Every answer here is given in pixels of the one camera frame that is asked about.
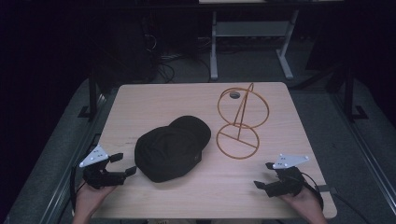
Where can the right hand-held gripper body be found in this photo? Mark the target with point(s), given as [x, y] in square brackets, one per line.
[288, 182]

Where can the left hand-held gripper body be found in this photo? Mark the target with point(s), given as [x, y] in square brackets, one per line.
[101, 179]

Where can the black cap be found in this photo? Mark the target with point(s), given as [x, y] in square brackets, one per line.
[171, 149]

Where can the person's left hand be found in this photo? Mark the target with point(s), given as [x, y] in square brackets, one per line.
[85, 202]

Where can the person's right hand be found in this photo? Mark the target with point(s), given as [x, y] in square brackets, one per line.
[308, 207]

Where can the grey table edge clamp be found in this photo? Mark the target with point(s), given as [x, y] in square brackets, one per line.
[326, 188]

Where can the black metal stand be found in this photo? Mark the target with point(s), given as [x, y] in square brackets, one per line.
[92, 93]
[350, 93]

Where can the metal floor rail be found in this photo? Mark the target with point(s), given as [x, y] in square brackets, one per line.
[71, 168]
[364, 149]

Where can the white metal desk frame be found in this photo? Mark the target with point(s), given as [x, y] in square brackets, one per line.
[249, 29]

